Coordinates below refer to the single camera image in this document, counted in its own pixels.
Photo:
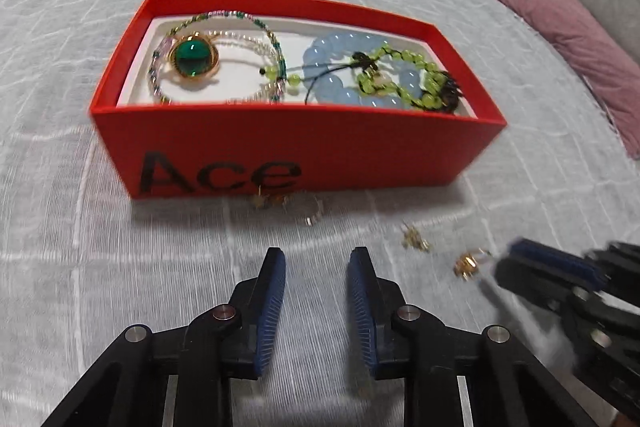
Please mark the red cardboard box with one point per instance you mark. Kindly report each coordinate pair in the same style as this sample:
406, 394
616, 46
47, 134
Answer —
350, 157

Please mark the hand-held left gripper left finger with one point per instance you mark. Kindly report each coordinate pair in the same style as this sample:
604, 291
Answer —
270, 307

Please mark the gold earring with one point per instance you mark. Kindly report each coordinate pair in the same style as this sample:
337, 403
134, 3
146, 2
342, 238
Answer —
270, 199
415, 239
467, 266

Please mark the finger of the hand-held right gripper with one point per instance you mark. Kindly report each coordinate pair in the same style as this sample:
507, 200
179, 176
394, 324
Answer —
555, 257
535, 282

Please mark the gold pendant with green gem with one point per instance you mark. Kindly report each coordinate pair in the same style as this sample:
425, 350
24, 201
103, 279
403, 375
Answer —
192, 57

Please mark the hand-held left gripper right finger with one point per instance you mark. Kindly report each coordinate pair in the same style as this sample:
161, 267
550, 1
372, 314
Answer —
361, 307

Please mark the large pink pillow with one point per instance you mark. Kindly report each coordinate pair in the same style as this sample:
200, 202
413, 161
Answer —
585, 47

